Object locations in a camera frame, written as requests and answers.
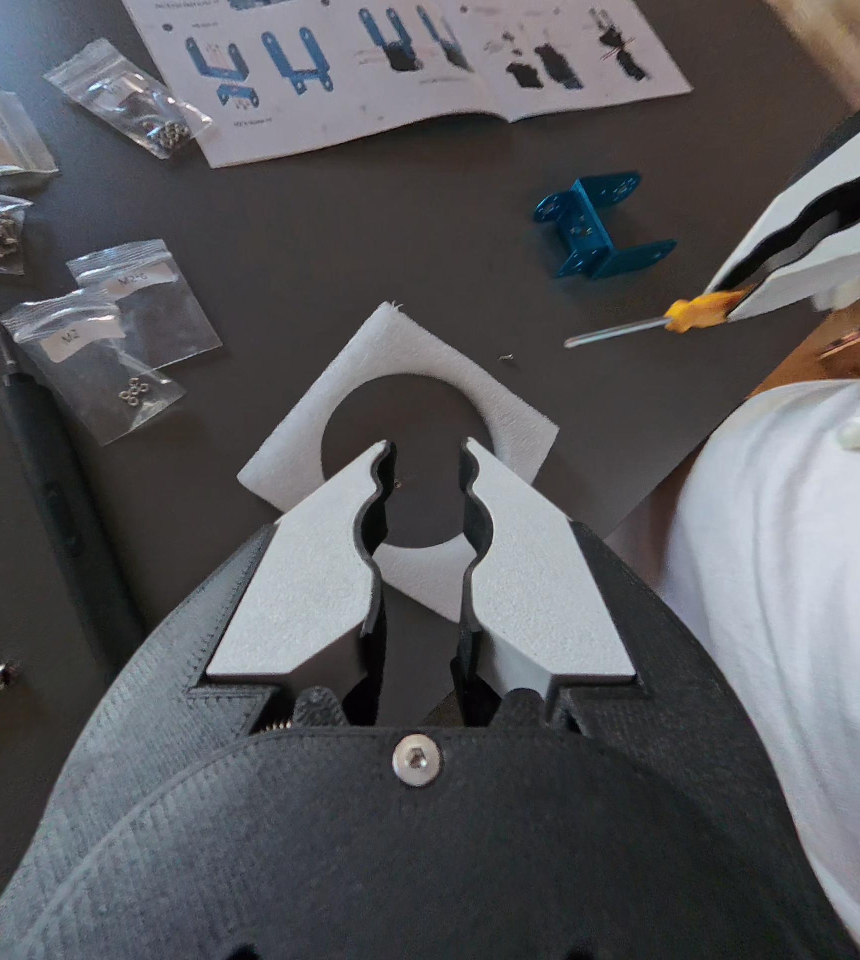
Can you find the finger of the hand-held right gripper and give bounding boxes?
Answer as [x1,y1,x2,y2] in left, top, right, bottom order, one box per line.
[706,112,860,292]
[728,168,860,324]

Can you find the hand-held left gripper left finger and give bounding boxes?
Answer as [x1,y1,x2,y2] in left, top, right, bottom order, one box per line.
[205,441,399,699]

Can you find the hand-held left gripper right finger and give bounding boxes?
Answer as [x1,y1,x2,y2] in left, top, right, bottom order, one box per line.
[460,437,638,702]

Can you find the yellow-handled screwdriver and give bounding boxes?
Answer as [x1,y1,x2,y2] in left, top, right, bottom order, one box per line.
[563,288,757,350]

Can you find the blue metal bracket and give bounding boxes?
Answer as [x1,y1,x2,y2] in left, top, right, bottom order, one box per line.
[533,172,678,281]

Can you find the dark grey desk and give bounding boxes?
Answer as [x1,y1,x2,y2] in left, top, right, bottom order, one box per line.
[0,0,860,946]

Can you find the person's white shirt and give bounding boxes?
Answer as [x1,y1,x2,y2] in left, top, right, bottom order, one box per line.
[655,366,860,960]

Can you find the black pen-shaped screwdriver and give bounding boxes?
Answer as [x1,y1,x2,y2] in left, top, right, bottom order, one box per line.
[0,307,149,680]

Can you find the white foam square with hole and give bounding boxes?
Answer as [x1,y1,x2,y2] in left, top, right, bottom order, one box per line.
[237,301,560,624]

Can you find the scattered small clear hardware bags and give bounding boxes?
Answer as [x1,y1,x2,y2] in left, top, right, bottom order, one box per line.
[0,37,224,447]

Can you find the open instruction booklet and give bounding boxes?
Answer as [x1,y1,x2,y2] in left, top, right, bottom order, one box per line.
[121,0,693,168]

